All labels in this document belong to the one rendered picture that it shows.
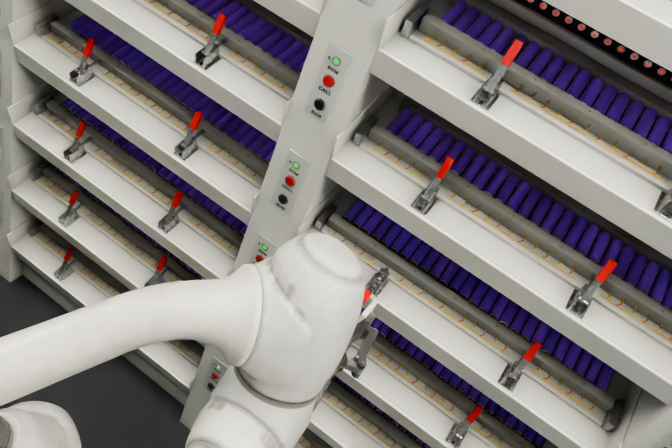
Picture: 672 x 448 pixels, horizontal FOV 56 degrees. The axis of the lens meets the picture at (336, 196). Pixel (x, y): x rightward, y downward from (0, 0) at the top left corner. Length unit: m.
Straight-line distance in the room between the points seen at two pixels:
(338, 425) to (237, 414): 0.74
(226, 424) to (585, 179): 0.52
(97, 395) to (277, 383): 1.13
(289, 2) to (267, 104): 0.19
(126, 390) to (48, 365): 1.14
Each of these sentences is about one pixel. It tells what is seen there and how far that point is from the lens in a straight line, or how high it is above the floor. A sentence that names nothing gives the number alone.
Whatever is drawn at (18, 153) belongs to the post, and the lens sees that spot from 1.64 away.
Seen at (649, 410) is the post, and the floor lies 0.86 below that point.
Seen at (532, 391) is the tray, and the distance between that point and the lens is 1.14.
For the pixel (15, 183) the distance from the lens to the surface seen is 1.69.
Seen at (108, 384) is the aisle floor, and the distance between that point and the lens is 1.78.
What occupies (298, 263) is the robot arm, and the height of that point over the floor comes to 1.10.
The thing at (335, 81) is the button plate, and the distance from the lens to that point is 0.94.
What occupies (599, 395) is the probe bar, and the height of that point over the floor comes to 0.80.
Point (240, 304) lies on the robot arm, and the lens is 0.62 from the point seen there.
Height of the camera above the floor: 1.54
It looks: 38 degrees down
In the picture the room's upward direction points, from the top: 25 degrees clockwise
